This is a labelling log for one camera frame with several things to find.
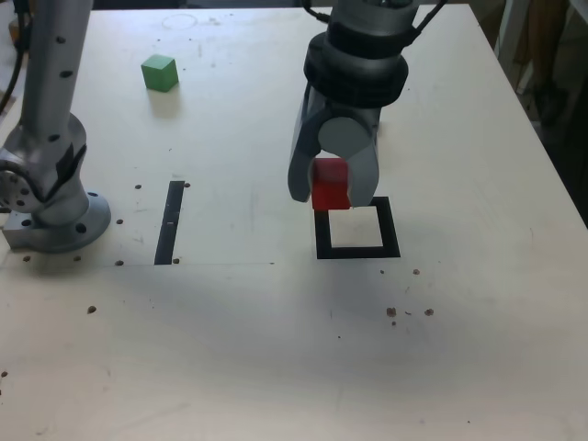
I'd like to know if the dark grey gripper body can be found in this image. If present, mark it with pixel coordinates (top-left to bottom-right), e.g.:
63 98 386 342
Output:
326 103 382 128

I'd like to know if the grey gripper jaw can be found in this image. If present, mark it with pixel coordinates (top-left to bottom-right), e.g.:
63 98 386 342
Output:
318 116 380 209
288 91 330 203

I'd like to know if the black tape square outline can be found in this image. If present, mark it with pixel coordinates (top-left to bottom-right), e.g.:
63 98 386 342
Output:
312 196 401 261

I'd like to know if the green cube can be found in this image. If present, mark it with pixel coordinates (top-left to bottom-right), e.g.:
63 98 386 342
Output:
140 53 179 93

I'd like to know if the red cube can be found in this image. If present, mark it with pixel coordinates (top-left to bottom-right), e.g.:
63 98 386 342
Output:
311 157 350 211

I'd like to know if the brown cardboard box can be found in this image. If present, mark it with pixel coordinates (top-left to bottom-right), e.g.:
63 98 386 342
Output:
6 20 27 46

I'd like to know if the black tape strip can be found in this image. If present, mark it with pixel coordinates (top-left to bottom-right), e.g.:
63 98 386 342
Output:
153 180 185 266

